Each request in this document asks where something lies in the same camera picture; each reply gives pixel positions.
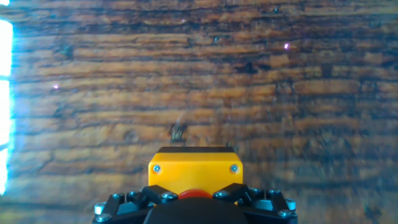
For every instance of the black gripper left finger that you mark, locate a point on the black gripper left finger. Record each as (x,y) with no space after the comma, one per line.
(130,208)

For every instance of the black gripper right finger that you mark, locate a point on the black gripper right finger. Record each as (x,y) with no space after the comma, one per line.
(267,211)

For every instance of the orange emergency stop button box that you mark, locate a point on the orange emergency stop button box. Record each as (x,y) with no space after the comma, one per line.
(196,174)

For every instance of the glossy brown wooden board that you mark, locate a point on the glossy brown wooden board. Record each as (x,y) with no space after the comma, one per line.
(217,93)

